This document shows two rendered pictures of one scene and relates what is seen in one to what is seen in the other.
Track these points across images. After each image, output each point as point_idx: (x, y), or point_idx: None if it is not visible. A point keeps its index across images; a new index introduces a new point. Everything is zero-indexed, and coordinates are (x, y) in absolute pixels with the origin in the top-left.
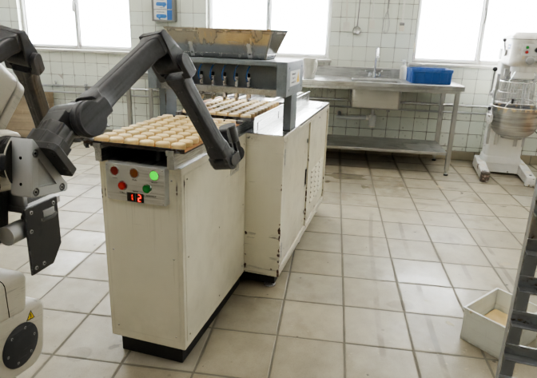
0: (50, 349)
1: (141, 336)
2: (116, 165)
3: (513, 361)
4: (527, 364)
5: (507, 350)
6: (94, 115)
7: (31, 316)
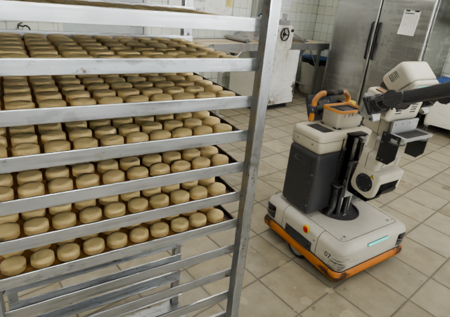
0: None
1: None
2: None
3: (226, 290)
4: (218, 293)
5: None
6: (390, 96)
7: (371, 177)
